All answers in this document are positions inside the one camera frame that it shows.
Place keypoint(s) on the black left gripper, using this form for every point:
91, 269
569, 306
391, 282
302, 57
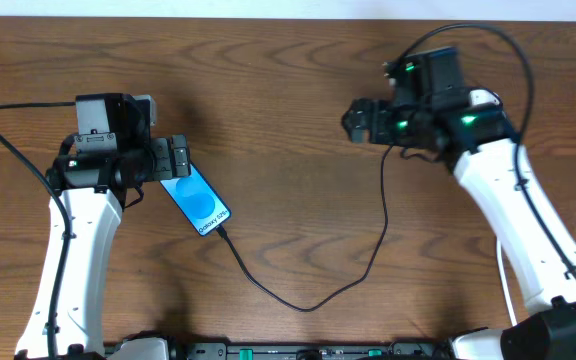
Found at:
179, 156

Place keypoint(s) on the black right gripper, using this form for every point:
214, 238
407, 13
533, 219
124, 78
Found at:
368, 120

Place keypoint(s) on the blue Galaxy smartphone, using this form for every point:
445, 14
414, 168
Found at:
198, 201

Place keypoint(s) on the white power strip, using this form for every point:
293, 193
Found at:
483, 97

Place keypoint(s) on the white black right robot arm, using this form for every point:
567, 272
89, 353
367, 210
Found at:
433, 109

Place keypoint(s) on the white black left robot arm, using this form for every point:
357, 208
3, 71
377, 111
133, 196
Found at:
111, 153

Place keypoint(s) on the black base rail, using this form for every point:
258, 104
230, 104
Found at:
161, 349

